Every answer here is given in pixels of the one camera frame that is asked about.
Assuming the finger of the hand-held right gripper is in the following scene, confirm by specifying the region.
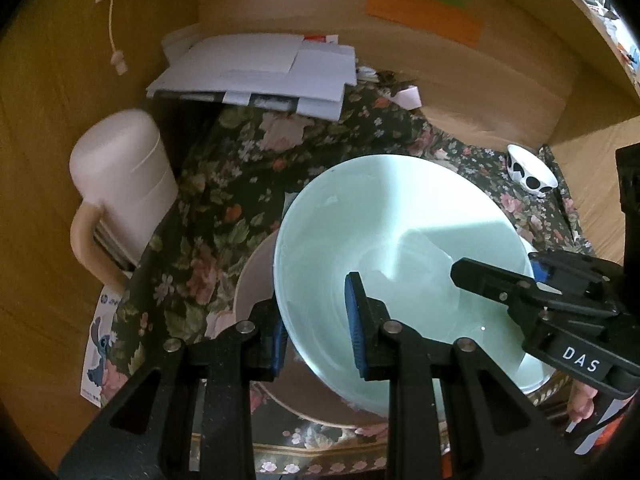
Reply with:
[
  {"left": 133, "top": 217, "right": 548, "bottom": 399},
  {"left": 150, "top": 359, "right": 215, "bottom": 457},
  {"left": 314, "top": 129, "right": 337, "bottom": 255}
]
[
  {"left": 450, "top": 258, "right": 544, "bottom": 307},
  {"left": 528, "top": 250, "right": 622, "bottom": 307}
]

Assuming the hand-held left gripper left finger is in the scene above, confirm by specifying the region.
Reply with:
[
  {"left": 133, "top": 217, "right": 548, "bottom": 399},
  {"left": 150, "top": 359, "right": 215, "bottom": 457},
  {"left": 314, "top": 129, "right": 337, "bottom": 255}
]
[{"left": 57, "top": 297, "right": 289, "bottom": 480}]

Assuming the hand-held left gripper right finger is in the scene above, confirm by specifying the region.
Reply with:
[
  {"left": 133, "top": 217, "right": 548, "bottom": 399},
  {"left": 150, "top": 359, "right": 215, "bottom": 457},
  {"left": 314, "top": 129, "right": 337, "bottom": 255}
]
[{"left": 344, "top": 271, "right": 576, "bottom": 480}]

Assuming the large white plate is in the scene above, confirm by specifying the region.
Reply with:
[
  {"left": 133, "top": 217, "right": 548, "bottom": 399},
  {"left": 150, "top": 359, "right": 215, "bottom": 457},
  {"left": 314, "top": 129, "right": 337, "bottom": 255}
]
[{"left": 234, "top": 232, "right": 392, "bottom": 429}]

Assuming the light green bowl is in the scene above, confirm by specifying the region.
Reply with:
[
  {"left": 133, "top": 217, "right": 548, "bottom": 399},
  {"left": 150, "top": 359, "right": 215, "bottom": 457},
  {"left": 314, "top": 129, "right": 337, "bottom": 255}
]
[{"left": 273, "top": 154, "right": 557, "bottom": 418}]

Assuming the person's right hand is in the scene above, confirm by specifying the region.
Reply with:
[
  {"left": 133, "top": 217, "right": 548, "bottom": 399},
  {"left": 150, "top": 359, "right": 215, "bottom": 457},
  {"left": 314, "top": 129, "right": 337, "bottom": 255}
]
[{"left": 569, "top": 382, "right": 599, "bottom": 424}]

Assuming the black spotted white bowl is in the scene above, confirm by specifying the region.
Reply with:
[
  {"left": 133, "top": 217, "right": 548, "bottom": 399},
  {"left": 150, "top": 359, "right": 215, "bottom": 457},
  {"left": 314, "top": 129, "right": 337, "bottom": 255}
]
[{"left": 506, "top": 144, "right": 559, "bottom": 197}]

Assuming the dark floral cloth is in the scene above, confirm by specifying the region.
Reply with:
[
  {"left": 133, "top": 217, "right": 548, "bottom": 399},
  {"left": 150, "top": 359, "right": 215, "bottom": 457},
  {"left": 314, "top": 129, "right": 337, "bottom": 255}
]
[{"left": 100, "top": 80, "right": 597, "bottom": 480}]

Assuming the blue cartoon printed box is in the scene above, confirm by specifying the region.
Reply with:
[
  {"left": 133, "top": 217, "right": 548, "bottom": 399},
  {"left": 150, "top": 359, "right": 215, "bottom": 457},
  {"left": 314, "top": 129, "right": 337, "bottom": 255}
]
[{"left": 80, "top": 287, "right": 132, "bottom": 408}]

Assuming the small pink paper piece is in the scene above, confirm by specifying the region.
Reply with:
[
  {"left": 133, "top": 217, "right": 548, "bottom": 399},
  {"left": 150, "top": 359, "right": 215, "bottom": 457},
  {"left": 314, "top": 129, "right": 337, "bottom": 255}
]
[{"left": 394, "top": 86, "right": 424, "bottom": 110}]

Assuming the orange sticky note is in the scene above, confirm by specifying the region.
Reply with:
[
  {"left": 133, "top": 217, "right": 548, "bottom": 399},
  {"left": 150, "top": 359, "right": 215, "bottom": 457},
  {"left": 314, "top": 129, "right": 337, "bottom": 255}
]
[{"left": 365, "top": 0, "right": 485, "bottom": 49}]

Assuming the stack of white papers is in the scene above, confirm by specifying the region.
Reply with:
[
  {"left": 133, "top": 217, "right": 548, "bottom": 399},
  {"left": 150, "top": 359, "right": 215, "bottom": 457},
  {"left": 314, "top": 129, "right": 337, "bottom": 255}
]
[{"left": 146, "top": 34, "right": 359, "bottom": 122}]

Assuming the white pitcher with beige handle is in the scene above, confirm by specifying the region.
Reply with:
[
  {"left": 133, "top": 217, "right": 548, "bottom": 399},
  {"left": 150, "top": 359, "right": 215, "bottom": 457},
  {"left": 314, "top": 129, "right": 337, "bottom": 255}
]
[{"left": 69, "top": 109, "right": 180, "bottom": 288}]

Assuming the white cord with plug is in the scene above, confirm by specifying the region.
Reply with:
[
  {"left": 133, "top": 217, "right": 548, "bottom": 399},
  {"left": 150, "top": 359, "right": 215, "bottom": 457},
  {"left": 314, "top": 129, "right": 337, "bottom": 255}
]
[{"left": 94, "top": 0, "right": 129, "bottom": 76}]

